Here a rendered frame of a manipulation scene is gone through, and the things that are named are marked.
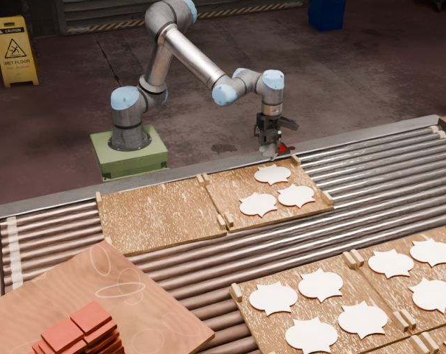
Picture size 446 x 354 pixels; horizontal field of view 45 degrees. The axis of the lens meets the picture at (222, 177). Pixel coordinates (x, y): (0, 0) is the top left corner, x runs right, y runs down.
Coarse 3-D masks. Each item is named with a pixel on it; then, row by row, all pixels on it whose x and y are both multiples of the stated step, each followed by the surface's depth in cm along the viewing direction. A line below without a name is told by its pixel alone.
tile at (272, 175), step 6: (258, 168) 217; (264, 168) 217; (270, 168) 217; (276, 168) 217; (282, 168) 217; (258, 174) 213; (264, 174) 213; (270, 174) 213; (276, 174) 213; (282, 174) 213; (288, 174) 213; (258, 180) 210; (264, 180) 210; (270, 180) 210; (276, 180) 210; (282, 180) 210; (270, 186) 208
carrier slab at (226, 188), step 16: (288, 160) 224; (208, 176) 214; (224, 176) 214; (240, 176) 214; (304, 176) 214; (208, 192) 206; (224, 192) 205; (240, 192) 205; (256, 192) 205; (272, 192) 205; (320, 192) 205; (224, 208) 197; (288, 208) 197; (304, 208) 197; (320, 208) 197; (240, 224) 189; (256, 224) 190
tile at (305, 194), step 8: (280, 192) 203; (288, 192) 203; (296, 192) 203; (304, 192) 203; (312, 192) 203; (280, 200) 199; (288, 200) 199; (296, 200) 199; (304, 200) 199; (312, 200) 199
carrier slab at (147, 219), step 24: (120, 192) 205; (144, 192) 205; (168, 192) 205; (192, 192) 205; (120, 216) 193; (144, 216) 193; (168, 216) 193; (192, 216) 193; (120, 240) 182; (144, 240) 182; (168, 240) 182; (192, 240) 183
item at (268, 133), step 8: (256, 120) 199; (264, 120) 196; (272, 120) 198; (256, 128) 200; (264, 128) 198; (272, 128) 199; (256, 136) 205; (264, 136) 199; (272, 136) 199; (280, 136) 200; (264, 144) 200
